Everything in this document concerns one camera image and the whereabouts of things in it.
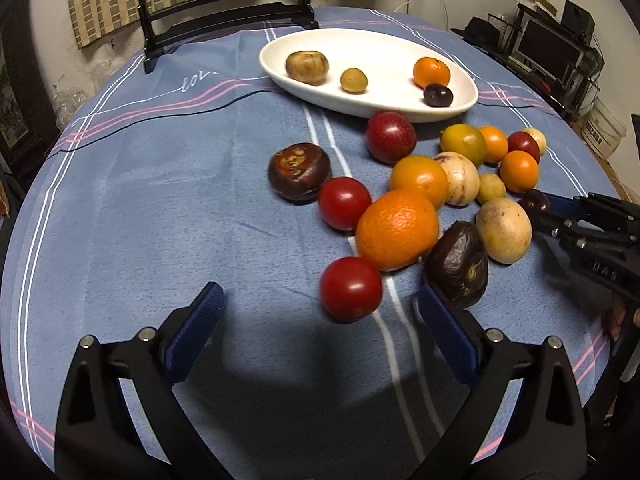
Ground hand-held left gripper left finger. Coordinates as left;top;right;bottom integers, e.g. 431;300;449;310
54;281;236;480

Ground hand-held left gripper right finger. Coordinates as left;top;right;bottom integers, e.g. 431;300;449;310
410;284;587;480

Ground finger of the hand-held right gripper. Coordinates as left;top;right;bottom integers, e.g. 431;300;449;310
529;210;631;253
541;191;640;233

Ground small dark purple plum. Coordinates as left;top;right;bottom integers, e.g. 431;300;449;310
423;83;454;109
519;189;551;213

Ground round orange tangerine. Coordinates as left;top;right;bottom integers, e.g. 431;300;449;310
499;150;540;194

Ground dark wrinkled fruit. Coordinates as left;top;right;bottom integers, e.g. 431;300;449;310
424;220;489;309

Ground small yellow-green fruit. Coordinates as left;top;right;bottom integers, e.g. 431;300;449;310
475;173;507;205
340;67;369;94

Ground small red plum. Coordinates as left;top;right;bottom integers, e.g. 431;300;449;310
507;131;541;163

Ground small pale tan fruit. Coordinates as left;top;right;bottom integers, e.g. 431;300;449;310
521;127;548;157

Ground striped pepino melon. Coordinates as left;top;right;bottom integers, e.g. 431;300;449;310
434;151;481;207

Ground large orange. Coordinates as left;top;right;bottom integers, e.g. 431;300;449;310
355;188;440;272

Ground yellow-orange orange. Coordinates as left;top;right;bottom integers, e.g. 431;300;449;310
389;155;449;211

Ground red tomato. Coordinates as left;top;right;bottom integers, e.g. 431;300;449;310
319;256;384;323
318;176;372;232

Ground dark brown mangosteen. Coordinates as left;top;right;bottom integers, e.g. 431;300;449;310
267;142;332;205

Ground large red speckled plum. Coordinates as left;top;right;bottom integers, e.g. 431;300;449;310
365;110;418;164

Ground white oval plate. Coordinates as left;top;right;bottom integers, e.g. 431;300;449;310
258;28;479;124

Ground person's right hand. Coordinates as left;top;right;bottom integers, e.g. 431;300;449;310
602;302;640;343

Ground large tan fruit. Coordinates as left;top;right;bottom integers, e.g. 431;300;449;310
475;197;533;265

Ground white bucket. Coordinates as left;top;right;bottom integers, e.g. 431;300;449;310
580;97;628;161

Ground small orange tangerine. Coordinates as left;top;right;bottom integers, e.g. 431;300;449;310
478;126;509;164

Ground blue striped tablecloth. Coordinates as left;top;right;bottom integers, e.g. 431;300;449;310
0;6;626;480

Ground green-yellow citrus fruit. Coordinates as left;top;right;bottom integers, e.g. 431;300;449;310
439;123;488;167

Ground black desk rack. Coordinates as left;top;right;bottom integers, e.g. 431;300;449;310
452;2;606;121

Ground computer monitor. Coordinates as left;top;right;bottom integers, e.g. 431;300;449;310
515;15;586;78

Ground tangerine with green stem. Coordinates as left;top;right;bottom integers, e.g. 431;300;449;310
412;56;451;89

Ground black speaker box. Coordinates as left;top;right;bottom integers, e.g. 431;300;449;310
561;0;596;36

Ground black hat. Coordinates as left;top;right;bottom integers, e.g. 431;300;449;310
451;16;501;43

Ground cardboard pieces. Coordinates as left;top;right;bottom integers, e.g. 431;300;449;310
515;0;558;16

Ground clear plastic bag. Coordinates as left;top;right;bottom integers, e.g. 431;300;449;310
52;50;126;126

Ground brown round fruit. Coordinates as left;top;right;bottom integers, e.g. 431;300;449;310
285;50;330;85

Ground dark framed painting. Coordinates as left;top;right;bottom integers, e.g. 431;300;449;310
0;25;61;171

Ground beige striped curtain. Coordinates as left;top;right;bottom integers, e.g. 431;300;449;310
65;0;388;50

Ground white cable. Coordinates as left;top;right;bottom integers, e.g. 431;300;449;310
425;0;451;28

